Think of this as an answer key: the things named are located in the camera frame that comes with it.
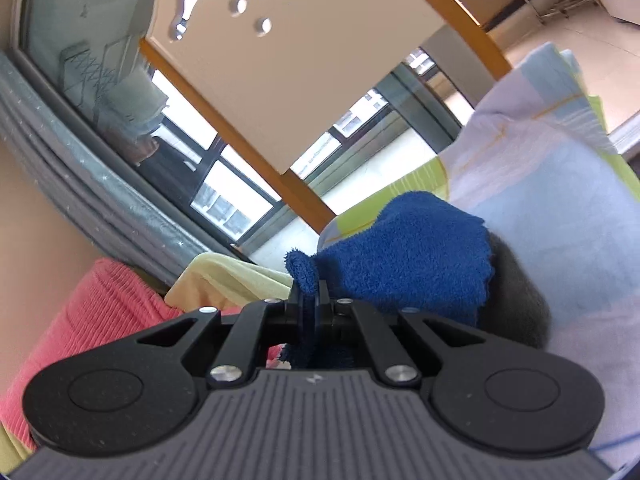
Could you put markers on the blue towel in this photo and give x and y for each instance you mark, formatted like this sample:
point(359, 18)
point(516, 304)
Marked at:
point(410, 260)

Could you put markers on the grey blue curtain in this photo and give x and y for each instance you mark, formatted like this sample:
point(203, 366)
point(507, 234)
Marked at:
point(75, 175)

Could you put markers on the pink blanket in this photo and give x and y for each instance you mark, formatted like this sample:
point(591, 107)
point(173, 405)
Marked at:
point(75, 320)

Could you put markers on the black framed window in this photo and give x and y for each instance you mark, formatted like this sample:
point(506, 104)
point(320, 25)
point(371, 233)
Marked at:
point(235, 182)

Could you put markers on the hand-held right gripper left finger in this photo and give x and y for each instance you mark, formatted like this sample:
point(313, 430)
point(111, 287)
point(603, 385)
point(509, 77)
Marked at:
point(295, 310)

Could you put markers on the yellow blanket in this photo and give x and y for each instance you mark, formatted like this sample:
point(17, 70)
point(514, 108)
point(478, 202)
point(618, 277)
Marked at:
point(225, 280)

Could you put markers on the plaid cloth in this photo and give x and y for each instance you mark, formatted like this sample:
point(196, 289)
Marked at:
point(550, 185)

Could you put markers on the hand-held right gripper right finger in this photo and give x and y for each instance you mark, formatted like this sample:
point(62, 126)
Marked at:
point(325, 312)

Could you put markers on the wooden chair white backrest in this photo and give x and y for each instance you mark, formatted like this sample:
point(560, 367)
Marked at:
point(300, 60)

